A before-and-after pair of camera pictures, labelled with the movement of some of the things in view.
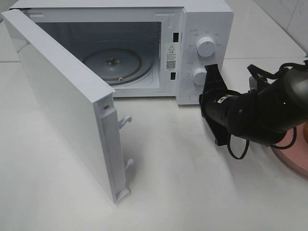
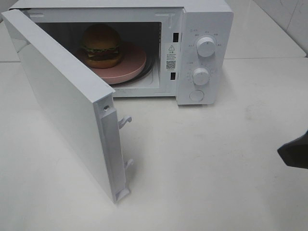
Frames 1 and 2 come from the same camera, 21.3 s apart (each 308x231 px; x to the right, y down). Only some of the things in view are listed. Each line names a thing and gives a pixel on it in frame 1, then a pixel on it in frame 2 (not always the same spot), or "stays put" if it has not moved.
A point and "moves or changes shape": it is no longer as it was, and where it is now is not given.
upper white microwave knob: [206, 46] stays put
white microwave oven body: [141, 48] stays put
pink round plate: [295, 157] moves or changes shape
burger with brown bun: [305, 131] -> [102, 46]
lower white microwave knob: [199, 76] stays put
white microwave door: [84, 102] stays put
